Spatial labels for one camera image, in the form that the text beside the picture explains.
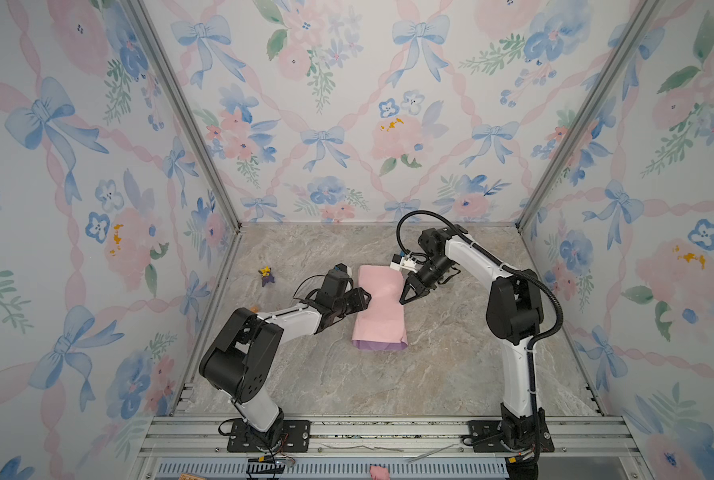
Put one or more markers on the pink object on rail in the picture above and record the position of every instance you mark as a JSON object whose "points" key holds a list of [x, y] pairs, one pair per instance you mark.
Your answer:
{"points": [[379, 473]]}

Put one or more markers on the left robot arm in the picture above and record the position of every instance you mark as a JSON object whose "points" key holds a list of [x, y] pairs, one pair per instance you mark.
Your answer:
{"points": [[239, 360]]}

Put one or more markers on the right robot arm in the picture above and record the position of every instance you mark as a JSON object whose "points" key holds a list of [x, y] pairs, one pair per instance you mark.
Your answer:
{"points": [[520, 312]]}

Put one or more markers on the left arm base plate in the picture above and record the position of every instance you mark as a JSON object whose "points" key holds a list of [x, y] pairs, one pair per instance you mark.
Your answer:
{"points": [[286, 436]]}

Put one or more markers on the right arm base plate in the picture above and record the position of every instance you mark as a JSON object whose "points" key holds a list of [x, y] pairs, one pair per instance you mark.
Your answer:
{"points": [[495, 436]]}

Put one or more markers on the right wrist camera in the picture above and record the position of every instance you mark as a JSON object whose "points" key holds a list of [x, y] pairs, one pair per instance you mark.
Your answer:
{"points": [[403, 262]]}

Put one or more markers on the aluminium rail frame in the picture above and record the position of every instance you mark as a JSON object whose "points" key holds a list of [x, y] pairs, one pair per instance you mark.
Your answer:
{"points": [[358, 447]]}

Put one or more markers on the yellow purple toy figure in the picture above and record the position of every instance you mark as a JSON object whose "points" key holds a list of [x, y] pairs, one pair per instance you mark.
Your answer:
{"points": [[267, 276]]}

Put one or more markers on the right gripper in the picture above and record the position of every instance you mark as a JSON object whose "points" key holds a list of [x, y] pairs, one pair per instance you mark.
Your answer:
{"points": [[415, 286]]}

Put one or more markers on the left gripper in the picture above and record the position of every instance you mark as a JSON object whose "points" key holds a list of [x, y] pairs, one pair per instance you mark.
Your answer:
{"points": [[360, 303]]}

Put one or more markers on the purple wrapping paper sheet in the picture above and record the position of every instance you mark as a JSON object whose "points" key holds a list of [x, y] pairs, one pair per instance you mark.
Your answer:
{"points": [[381, 327]]}

